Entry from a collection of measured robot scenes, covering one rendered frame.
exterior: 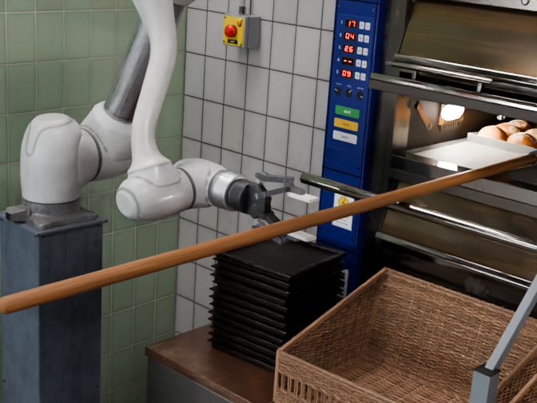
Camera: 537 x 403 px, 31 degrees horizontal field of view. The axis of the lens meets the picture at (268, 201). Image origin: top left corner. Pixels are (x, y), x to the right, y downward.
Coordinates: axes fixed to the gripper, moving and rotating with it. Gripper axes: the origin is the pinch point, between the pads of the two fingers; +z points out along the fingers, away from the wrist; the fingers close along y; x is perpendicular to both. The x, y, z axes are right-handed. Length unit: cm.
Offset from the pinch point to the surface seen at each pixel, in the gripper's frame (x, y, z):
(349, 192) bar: -33.4, 3.5, -14.7
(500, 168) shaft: -77, 0, 2
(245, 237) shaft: 19.6, 0.2, 1.8
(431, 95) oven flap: -56, -20, -9
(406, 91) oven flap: -56, -20, -17
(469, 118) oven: -111, -4, -31
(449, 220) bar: -34.1, 3.0, 14.8
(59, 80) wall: -17, -9, -119
